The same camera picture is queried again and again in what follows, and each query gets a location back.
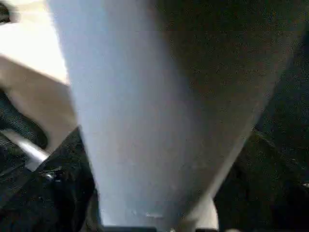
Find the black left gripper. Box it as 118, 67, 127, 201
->
0, 89, 49, 151

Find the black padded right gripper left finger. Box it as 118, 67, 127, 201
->
29, 128, 100, 232

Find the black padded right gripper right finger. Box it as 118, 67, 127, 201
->
213, 128, 309, 232

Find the white plastic table top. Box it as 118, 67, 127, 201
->
0, 0, 82, 156

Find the white plastic table leg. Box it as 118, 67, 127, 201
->
46, 0, 309, 231

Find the black work mat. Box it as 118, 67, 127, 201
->
0, 29, 309, 232

